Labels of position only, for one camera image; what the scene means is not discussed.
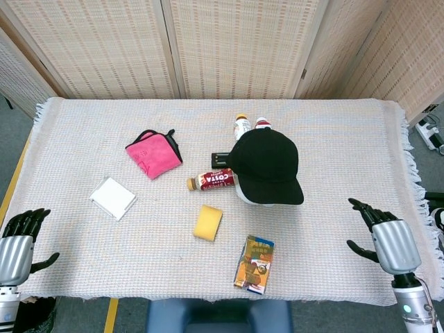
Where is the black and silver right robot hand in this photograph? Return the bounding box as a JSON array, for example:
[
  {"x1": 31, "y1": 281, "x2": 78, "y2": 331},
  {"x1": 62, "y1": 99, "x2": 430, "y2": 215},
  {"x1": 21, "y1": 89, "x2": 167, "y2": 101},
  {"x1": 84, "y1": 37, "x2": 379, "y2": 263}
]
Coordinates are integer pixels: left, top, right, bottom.
[{"x1": 346, "y1": 198, "x2": 422, "y2": 277}]

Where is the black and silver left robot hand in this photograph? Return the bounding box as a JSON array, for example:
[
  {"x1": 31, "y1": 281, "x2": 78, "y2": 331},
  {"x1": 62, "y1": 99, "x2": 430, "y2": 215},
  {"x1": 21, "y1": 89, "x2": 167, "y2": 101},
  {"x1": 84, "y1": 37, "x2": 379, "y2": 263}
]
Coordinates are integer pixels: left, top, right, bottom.
[{"x1": 0, "y1": 207, "x2": 60, "y2": 287}]

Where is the black baseball cap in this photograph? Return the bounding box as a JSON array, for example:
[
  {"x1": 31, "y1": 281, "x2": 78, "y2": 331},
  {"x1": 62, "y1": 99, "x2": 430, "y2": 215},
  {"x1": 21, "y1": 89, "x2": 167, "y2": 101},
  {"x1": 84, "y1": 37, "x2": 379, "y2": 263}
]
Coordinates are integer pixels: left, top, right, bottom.
[{"x1": 227, "y1": 127, "x2": 305, "y2": 205}]

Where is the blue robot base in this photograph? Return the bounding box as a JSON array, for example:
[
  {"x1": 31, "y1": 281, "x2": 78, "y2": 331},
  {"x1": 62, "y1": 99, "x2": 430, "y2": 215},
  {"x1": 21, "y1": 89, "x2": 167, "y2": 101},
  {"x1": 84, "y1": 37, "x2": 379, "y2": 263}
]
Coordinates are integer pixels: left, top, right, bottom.
[{"x1": 145, "y1": 298, "x2": 294, "y2": 333}]

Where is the black and white shoe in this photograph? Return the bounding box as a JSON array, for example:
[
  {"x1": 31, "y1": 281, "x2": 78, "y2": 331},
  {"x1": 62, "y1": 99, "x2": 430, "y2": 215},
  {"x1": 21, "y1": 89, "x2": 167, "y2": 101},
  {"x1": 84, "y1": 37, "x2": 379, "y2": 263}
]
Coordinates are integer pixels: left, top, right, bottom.
[{"x1": 429, "y1": 207, "x2": 444, "y2": 241}]

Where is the black bag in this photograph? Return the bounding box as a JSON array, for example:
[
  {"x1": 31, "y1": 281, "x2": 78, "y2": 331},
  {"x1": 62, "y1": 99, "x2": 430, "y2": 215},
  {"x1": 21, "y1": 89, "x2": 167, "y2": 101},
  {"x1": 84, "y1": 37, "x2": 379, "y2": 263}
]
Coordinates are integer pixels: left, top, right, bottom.
[{"x1": 13, "y1": 296, "x2": 57, "y2": 333}]

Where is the beige woven tablecloth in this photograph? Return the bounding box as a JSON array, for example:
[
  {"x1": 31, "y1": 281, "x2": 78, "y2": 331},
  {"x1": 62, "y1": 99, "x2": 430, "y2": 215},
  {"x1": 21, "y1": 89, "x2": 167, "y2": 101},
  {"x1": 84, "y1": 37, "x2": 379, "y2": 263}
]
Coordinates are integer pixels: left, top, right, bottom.
[{"x1": 0, "y1": 96, "x2": 444, "y2": 308}]

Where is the white square flat box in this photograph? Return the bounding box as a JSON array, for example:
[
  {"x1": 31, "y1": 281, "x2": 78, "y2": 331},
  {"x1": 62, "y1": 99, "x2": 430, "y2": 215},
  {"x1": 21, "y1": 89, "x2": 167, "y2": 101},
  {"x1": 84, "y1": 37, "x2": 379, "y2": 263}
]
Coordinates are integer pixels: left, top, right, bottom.
[{"x1": 89, "y1": 176, "x2": 137, "y2": 222}]

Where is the white power strip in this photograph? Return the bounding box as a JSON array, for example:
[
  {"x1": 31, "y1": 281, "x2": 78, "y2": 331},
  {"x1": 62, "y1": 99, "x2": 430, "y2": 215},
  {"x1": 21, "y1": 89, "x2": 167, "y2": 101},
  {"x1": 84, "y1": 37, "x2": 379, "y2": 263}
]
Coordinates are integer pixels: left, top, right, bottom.
[{"x1": 415, "y1": 117, "x2": 444, "y2": 156}]

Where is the orange and blue snack box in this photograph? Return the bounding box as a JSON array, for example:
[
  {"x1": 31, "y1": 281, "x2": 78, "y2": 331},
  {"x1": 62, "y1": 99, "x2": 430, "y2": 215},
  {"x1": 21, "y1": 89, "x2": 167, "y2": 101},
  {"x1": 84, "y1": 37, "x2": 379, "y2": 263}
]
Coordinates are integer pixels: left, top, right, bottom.
[{"x1": 233, "y1": 234, "x2": 275, "y2": 296}]

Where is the pink folded microfibre cloth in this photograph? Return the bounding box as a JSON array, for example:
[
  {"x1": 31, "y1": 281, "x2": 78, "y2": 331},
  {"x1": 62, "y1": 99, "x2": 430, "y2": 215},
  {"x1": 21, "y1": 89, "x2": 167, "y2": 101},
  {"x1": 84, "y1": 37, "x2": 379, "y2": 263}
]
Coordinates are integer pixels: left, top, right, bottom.
[{"x1": 125, "y1": 129, "x2": 184, "y2": 180}]

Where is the yellow sponge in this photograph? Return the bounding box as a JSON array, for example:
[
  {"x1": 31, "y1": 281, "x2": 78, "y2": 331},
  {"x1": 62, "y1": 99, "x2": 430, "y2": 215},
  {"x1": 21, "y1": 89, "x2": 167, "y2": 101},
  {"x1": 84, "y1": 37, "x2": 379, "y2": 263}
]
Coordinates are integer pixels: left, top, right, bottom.
[{"x1": 192, "y1": 204, "x2": 223, "y2": 242}]

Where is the Costa coffee bottle red label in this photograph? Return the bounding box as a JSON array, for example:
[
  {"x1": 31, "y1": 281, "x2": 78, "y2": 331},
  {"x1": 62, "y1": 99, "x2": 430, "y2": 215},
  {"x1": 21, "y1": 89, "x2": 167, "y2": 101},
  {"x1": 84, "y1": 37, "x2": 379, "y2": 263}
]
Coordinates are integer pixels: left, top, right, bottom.
[{"x1": 186, "y1": 168, "x2": 239, "y2": 192}]

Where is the yellow cap drink bottle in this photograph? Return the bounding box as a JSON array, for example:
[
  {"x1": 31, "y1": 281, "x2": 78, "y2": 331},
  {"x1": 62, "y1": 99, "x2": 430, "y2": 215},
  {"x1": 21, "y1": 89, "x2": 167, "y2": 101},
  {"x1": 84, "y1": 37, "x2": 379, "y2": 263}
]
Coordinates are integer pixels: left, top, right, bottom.
[{"x1": 232, "y1": 113, "x2": 252, "y2": 142}]

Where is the small black rectangular device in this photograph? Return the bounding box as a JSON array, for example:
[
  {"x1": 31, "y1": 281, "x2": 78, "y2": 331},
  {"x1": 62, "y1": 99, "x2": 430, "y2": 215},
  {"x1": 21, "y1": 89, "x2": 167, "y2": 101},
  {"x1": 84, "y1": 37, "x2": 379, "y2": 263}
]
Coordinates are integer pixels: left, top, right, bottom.
[{"x1": 211, "y1": 152, "x2": 232, "y2": 170}]

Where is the woven bamboo folding screen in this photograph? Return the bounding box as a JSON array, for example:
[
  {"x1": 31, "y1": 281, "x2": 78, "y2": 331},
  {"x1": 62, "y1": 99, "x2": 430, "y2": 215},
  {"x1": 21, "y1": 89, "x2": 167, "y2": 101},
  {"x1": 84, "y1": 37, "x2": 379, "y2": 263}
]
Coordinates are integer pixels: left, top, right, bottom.
[{"x1": 0, "y1": 0, "x2": 444, "y2": 123}]

